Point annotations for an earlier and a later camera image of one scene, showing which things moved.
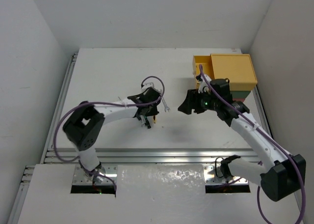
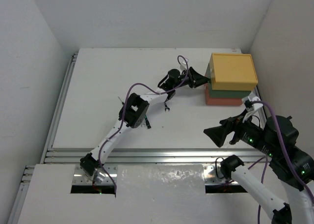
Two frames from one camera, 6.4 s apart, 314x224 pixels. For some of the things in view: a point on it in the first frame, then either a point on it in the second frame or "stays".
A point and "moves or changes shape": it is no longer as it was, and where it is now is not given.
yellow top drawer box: x=238 y=69 moves or changes shape
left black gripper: x=146 y=112 to x=192 y=76
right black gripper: x=191 y=102 to x=217 y=133
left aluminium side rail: x=53 y=129 stays
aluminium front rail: x=155 y=155 stays
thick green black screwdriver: x=147 y=122 stays
